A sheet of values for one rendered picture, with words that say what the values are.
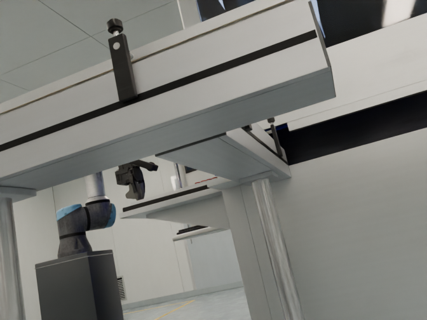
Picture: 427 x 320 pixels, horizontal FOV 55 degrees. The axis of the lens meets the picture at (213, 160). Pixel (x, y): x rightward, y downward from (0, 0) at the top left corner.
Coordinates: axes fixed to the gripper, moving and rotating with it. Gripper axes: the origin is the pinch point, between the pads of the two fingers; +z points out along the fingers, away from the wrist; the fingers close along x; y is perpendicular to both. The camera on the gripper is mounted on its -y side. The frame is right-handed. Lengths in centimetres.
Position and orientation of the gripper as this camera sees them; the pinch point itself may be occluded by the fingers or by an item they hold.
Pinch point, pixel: (142, 202)
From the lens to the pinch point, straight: 159.6
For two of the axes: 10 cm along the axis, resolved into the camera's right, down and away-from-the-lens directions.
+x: -3.3, -1.3, -9.4
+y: -9.2, 2.8, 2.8
